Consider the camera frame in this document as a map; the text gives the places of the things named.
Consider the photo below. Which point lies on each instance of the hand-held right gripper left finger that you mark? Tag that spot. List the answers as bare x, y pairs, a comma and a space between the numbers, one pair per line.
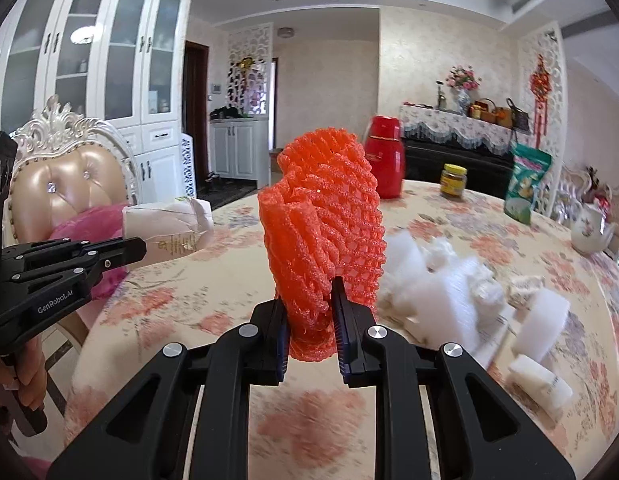
283, 360

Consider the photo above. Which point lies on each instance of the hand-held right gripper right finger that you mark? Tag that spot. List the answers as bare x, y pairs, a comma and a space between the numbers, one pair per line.
341, 340

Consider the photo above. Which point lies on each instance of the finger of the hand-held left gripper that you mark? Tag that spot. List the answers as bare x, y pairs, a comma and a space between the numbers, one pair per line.
114, 262
54, 252

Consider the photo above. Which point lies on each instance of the pink plastic bag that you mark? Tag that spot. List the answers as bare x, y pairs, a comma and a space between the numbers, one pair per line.
84, 230

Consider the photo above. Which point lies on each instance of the orange foam fruit net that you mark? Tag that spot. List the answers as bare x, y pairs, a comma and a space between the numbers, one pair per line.
324, 200

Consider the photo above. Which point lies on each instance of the person's left hand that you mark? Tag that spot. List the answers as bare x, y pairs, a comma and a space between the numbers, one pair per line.
33, 380

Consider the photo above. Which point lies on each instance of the white paper bag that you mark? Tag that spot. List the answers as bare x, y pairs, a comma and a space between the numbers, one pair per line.
159, 220

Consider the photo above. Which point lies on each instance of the ornate white padded chair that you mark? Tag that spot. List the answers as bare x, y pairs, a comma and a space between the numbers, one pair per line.
64, 175

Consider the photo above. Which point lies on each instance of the floral tablecloth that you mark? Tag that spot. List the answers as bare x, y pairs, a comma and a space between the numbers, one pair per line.
229, 270

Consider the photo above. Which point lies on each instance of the pile of white foam pieces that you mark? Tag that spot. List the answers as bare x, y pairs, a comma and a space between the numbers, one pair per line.
449, 300

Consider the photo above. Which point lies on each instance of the white patterned box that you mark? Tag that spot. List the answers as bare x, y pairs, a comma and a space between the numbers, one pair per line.
188, 165

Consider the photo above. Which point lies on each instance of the low white cabinet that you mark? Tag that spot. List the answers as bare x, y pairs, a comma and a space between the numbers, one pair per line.
237, 145

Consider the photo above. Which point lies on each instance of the dark wooden door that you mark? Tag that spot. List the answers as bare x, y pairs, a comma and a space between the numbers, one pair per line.
194, 110

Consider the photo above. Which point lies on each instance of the red thermos flask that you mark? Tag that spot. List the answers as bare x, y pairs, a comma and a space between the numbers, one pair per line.
384, 160

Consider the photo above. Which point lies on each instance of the black bag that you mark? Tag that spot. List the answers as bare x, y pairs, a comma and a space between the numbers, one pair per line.
229, 112

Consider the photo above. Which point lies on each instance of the small yellow-lid jar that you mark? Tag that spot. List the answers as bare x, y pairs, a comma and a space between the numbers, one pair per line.
453, 182

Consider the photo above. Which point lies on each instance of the white foam cylinder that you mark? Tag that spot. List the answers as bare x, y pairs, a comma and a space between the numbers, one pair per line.
539, 325

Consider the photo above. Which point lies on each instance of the white foam block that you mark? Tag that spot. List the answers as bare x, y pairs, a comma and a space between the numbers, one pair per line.
537, 385

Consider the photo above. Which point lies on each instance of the tall white glass-door cabinet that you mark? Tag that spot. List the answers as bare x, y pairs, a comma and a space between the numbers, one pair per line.
124, 60

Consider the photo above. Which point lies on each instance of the black piano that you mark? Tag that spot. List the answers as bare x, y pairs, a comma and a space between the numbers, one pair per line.
454, 155

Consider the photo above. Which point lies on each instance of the floral lace piano cloth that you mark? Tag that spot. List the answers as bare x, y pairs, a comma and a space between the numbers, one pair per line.
449, 122

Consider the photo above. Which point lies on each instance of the green snack bag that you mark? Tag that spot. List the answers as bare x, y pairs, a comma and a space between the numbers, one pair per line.
527, 180

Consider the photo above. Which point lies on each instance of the white lattice entrance screen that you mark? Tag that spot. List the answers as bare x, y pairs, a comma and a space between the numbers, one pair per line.
249, 50

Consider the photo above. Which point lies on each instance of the small metal figurine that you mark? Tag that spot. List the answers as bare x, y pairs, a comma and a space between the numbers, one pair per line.
441, 97

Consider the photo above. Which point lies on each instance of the white lattice room screen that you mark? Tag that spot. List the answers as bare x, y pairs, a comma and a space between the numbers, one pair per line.
542, 170

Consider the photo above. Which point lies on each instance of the wicker basket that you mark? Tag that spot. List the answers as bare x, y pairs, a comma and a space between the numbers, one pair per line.
487, 112

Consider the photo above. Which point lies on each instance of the white floral teapot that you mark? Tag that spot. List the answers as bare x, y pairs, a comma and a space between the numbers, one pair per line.
589, 230

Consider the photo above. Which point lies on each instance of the ornate white sofa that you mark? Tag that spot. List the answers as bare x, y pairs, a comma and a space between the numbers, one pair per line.
579, 185

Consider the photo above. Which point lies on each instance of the flower vase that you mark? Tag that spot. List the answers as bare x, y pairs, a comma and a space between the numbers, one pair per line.
463, 82

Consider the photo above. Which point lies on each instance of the dark handbag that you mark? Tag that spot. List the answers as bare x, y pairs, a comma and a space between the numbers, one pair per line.
519, 117

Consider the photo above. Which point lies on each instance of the small ceiling light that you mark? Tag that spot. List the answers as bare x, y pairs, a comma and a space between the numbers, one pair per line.
286, 32

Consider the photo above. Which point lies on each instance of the red knot wall hanging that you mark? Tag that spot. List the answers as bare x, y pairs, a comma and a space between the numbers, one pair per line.
540, 85

